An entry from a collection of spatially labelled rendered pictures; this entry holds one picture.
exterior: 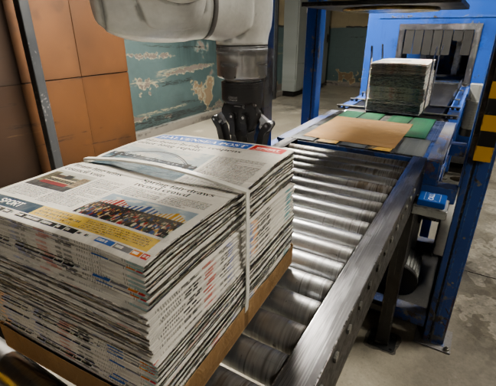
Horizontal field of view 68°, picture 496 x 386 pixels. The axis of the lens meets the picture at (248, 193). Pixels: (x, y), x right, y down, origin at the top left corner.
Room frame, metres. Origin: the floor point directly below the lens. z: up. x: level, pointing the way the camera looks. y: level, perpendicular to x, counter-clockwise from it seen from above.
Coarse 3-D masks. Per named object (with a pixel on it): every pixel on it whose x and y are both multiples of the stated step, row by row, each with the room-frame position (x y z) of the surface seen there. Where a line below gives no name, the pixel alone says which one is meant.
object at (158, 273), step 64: (0, 192) 0.42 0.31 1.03; (64, 192) 0.42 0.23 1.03; (128, 192) 0.42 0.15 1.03; (192, 192) 0.42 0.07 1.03; (0, 256) 0.36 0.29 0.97; (64, 256) 0.32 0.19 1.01; (128, 256) 0.28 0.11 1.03; (192, 256) 0.33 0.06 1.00; (64, 320) 0.32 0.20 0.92; (128, 320) 0.28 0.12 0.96; (192, 320) 0.32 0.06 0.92; (128, 384) 0.28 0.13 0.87
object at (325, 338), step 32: (416, 160) 1.22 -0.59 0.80; (416, 192) 1.11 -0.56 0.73; (384, 224) 0.76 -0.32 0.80; (352, 256) 0.63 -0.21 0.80; (384, 256) 0.67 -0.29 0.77; (352, 288) 0.53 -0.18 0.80; (320, 320) 0.45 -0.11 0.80; (352, 320) 0.48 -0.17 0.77; (320, 352) 0.39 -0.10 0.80; (288, 384) 0.33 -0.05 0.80; (320, 384) 0.35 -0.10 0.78
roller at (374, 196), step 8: (296, 176) 1.07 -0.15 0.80; (296, 184) 1.04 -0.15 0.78; (304, 184) 1.03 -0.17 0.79; (312, 184) 1.02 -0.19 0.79; (320, 184) 1.02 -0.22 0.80; (328, 184) 1.01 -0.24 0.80; (336, 184) 1.01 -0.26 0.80; (336, 192) 0.98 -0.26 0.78; (344, 192) 0.97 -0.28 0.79; (352, 192) 0.96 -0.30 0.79; (360, 192) 0.96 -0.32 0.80; (368, 192) 0.95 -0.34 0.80; (376, 192) 0.95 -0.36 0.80; (376, 200) 0.92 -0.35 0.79; (384, 200) 0.91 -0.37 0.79
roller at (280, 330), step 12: (264, 312) 0.47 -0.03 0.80; (252, 324) 0.45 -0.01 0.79; (264, 324) 0.45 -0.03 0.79; (276, 324) 0.44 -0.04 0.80; (288, 324) 0.44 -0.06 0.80; (300, 324) 0.44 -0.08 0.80; (252, 336) 0.45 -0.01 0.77; (264, 336) 0.44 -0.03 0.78; (276, 336) 0.43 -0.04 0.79; (288, 336) 0.42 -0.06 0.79; (300, 336) 0.42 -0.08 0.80; (276, 348) 0.43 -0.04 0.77; (288, 348) 0.41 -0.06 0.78
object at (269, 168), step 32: (160, 160) 0.55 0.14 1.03; (192, 160) 0.55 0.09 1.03; (224, 160) 0.54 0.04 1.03; (256, 160) 0.54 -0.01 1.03; (288, 160) 0.57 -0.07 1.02; (256, 192) 0.47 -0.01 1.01; (288, 192) 0.57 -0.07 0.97; (256, 224) 0.46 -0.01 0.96; (288, 224) 0.56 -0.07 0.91; (256, 256) 0.46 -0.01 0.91; (256, 288) 0.47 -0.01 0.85
